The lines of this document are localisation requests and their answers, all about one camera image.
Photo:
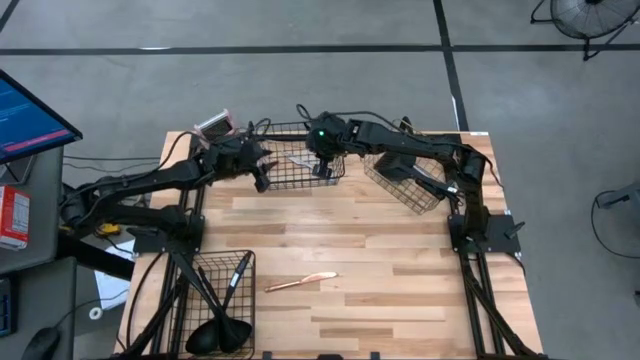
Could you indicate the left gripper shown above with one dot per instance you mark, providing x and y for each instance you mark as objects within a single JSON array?
[{"x": 230, "y": 157}]

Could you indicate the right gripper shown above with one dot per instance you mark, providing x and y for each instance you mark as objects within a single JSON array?
[{"x": 325, "y": 137}]

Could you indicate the black solid turner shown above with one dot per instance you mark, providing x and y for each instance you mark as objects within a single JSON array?
[{"x": 395, "y": 170}]

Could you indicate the black nylon ladle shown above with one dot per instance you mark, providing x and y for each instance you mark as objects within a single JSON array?
[
  {"x": 200, "y": 340},
  {"x": 235, "y": 336}
]

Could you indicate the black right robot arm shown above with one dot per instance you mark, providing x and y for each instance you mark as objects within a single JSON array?
[{"x": 400, "y": 145}]

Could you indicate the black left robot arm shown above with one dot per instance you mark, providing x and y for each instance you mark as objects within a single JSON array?
[{"x": 150, "y": 177}]

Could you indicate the pink box grater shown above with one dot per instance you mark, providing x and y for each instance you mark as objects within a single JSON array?
[{"x": 215, "y": 127}]

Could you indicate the black desk leg bar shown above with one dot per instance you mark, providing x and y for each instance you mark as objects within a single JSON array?
[{"x": 95, "y": 257}]

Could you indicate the black rounded object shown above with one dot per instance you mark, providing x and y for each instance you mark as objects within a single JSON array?
[{"x": 330, "y": 357}]

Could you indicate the white paper sheet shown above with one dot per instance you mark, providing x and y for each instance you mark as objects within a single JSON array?
[{"x": 112, "y": 290}]

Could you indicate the white tape roll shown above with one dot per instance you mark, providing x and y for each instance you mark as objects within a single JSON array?
[{"x": 95, "y": 313}]

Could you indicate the computer monitor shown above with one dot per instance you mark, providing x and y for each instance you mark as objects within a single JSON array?
[{"x": 25, "y": 120}]

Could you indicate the grey monitor stand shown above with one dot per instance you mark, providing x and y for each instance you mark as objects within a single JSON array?
[{"x": 17, "y": 172}]

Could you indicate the red cardboard box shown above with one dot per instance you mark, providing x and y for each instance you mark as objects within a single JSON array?
[{"x": 12, "y": 217}]

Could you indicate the grey desk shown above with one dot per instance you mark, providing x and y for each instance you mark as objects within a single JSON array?
[{"x": 35, "y": 290}]

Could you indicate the black computer mouse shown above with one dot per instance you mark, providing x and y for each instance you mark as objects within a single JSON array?
[{"x": 42, "y": 345}]

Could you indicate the black keyboard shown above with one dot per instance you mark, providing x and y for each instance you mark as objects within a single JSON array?
[{"x": 5, "y": 307}]

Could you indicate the grey chair base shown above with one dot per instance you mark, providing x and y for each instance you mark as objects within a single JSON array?
[{"x": 622, "y": 195}]

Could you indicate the black floor fan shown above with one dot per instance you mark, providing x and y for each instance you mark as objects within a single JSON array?
[{"x": 590, "y": 17}]

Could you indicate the black frame bracket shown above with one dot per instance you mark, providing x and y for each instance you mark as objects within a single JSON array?
[{"x": 406, "y": 124}]

